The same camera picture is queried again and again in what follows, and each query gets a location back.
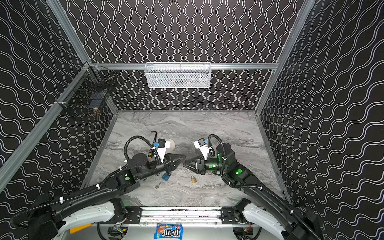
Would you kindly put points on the brass object in black basket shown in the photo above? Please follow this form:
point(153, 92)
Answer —
point(96, 112)

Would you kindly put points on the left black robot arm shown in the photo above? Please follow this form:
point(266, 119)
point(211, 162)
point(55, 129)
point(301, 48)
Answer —
point(99, 203)

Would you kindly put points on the black wire wall basket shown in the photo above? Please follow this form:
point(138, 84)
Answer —
point(93, 91)

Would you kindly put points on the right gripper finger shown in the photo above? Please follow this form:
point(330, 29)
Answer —
point(190, 167)
point(191, 162)

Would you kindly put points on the blue candy bag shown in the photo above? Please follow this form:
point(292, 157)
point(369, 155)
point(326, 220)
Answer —
point(172, 231)

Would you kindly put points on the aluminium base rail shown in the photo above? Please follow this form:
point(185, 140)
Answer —
point(186, 216)

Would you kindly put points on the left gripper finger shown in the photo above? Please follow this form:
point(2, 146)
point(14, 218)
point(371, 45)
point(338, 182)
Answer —
point(176, 158)
point(175, 163)

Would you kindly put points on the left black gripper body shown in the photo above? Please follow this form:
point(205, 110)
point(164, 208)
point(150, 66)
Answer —
point(167, 165)

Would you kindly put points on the brass padlock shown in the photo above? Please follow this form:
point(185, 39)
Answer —
point(193, 179)

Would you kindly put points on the white mesh wall basket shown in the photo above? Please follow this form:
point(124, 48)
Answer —
point(178, 75)

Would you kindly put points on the white tape roll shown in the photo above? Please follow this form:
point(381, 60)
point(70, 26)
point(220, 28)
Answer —
point(171, 144)

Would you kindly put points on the blue padlock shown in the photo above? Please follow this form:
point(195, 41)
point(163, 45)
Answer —
point(165, 177)

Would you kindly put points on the yellow block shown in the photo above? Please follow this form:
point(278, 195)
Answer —
point(79, 228)

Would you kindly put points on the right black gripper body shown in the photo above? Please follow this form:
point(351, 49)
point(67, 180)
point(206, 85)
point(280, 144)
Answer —
point(201, 164)

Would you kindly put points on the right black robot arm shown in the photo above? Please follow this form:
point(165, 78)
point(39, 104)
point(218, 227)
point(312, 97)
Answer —
point(262, 207)

